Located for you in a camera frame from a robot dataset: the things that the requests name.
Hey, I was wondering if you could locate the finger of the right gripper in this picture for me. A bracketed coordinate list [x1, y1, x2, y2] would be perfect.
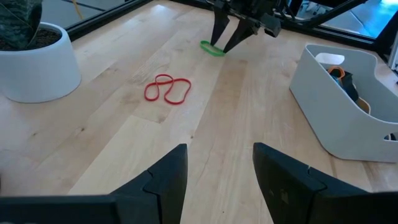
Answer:
[210, 9, 231, 46]
[223, 19, 259, 54]

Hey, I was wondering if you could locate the green snake plant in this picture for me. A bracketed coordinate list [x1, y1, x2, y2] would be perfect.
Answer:
[0, 0, 43, 50]

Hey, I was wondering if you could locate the white round plant pot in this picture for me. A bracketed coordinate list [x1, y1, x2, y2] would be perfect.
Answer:
[0, 22, 83, 104]

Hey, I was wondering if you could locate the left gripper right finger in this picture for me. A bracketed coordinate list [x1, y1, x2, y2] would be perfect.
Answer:
[252, 142, 374, 224]

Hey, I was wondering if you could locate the green rubber band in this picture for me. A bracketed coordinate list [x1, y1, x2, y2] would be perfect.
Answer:
[200, 40, 226, 57]

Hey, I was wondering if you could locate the red rubber band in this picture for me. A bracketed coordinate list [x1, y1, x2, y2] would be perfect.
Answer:
[143, 73, 192, 106]

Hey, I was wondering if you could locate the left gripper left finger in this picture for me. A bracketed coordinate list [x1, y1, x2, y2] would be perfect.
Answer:
[110, 143, 189, 224]

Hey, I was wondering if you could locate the yellow hanging cable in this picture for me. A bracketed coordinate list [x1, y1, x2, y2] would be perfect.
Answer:
[72, 0, 85, 21]

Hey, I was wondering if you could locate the orange rubber band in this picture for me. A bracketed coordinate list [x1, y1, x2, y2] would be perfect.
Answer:
[327, 65, 346, 80]

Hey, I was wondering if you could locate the tan rubber band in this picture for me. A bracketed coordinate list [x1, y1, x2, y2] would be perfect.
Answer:
[356, 96, 372, 114]

